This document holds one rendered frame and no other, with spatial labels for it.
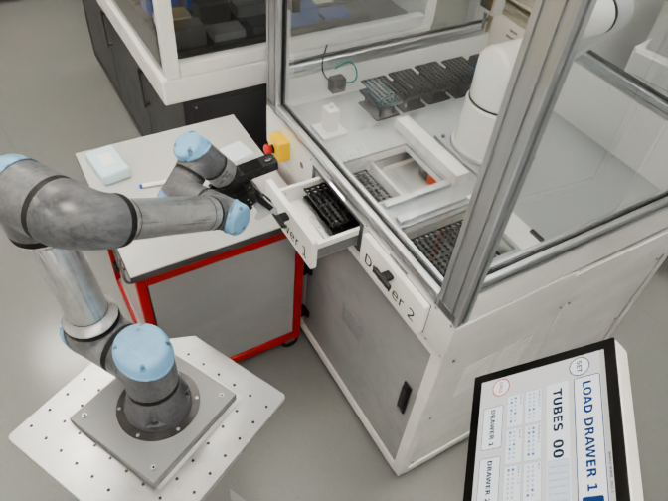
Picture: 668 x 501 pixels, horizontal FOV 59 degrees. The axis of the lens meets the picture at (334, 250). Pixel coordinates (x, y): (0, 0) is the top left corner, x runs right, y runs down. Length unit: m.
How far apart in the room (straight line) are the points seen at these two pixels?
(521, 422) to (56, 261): 0.91
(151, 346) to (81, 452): 0.32
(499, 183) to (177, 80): 1.42
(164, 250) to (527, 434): 1.12
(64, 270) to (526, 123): 0.86
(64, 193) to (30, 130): 2.74
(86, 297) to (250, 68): 1.34
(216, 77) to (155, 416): 1.34
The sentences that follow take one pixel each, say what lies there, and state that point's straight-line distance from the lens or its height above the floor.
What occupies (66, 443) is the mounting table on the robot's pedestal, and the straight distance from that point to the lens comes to 1.51.
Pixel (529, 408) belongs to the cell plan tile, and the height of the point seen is 1.07.
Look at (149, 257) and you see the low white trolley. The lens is 1.79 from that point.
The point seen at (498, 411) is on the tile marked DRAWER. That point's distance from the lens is 1.26.
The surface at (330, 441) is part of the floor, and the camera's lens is 2.28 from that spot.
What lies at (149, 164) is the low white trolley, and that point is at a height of 0.76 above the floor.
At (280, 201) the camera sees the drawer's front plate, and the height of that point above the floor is 0.92.
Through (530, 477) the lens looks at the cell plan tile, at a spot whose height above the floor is 1.07.
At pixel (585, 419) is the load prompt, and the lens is 1.15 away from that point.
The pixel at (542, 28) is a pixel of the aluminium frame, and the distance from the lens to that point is 1.01.
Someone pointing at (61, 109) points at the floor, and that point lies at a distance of 3.88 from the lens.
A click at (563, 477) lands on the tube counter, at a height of 1.12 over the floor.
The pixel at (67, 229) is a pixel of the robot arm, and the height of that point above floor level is 1.38.
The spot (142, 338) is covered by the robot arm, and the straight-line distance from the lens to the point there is 1.31.
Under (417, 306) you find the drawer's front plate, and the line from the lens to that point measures 1.50.
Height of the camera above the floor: 2.06
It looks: 47 degrees down
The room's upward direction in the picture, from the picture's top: 6 degrees clockwise
